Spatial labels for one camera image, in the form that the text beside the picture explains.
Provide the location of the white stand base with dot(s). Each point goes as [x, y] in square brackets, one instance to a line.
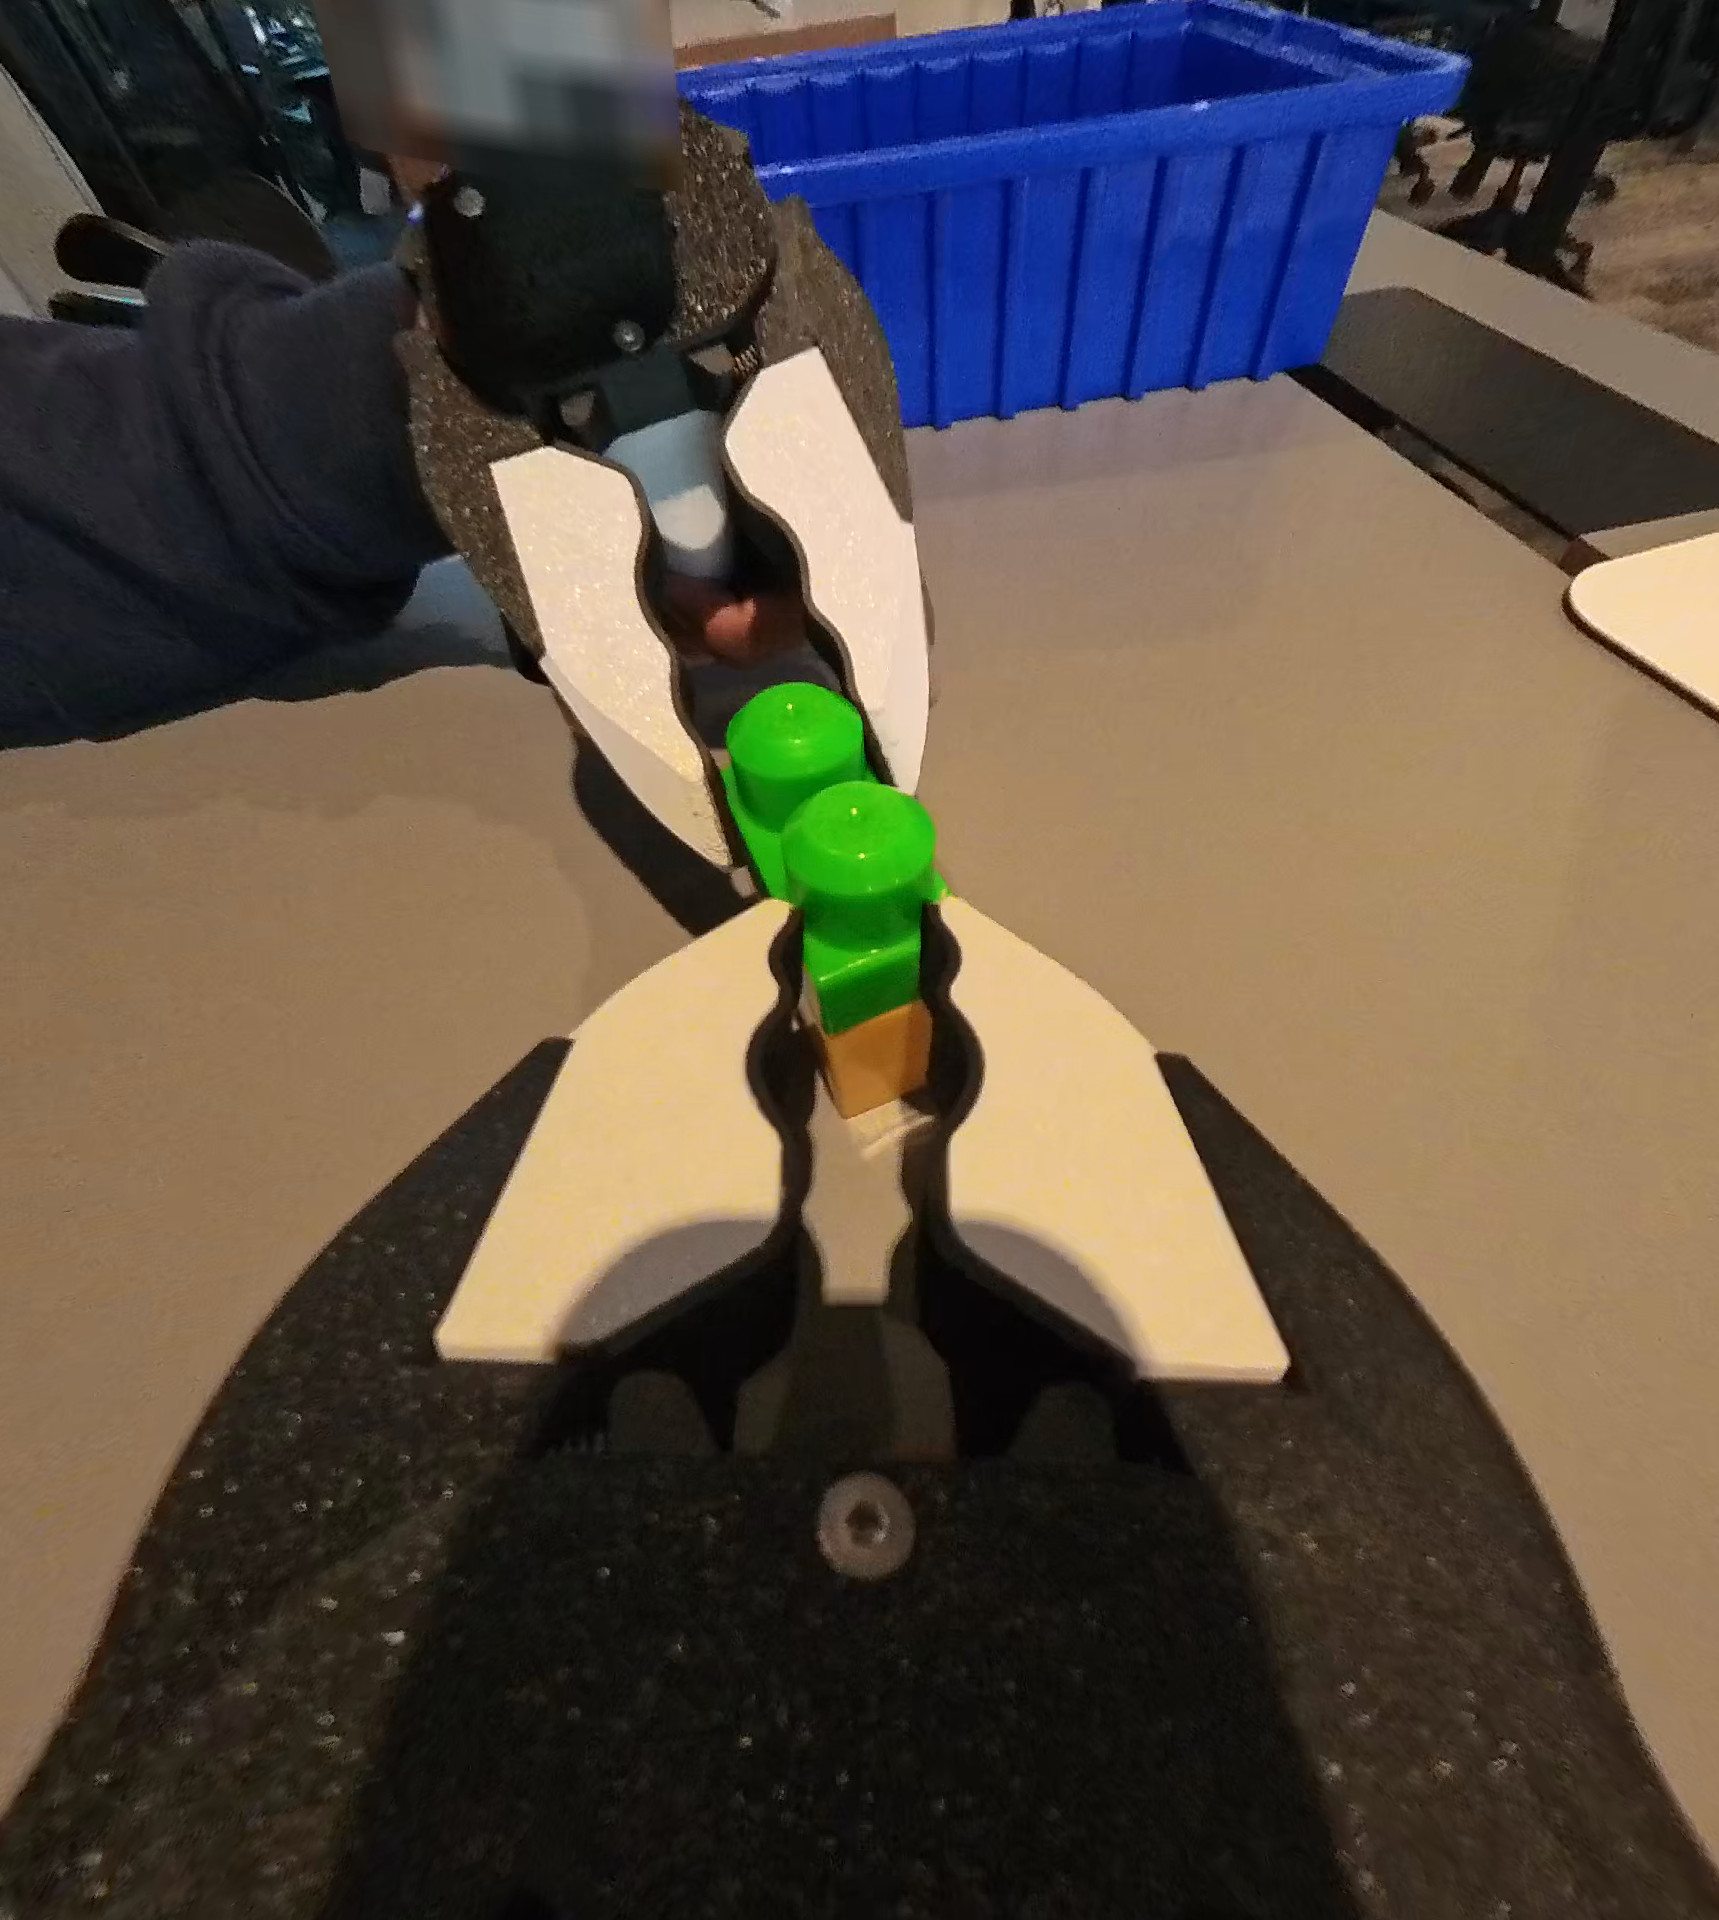
[1713, 631]

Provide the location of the person's left hand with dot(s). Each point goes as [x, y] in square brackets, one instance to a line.
[731, 622]

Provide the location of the blue ribbed plastic bin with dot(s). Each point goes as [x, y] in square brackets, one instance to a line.
[1099, 254]

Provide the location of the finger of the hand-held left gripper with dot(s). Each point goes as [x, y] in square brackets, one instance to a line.
[573, 570]
[843, 525]

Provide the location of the yellow one-stud block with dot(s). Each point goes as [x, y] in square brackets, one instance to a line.
[873, 1058]

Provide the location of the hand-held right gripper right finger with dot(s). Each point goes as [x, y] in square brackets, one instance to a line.
[1099, 1201]

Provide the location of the black office chair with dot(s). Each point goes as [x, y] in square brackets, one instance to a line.
[1527, 90]

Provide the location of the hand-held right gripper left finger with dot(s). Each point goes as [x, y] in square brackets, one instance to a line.
[619, 1184]

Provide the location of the person's left forearm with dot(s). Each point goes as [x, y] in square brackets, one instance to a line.
[124, 495]

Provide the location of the green two-stud block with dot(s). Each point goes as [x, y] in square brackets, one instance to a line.
[859, 960]

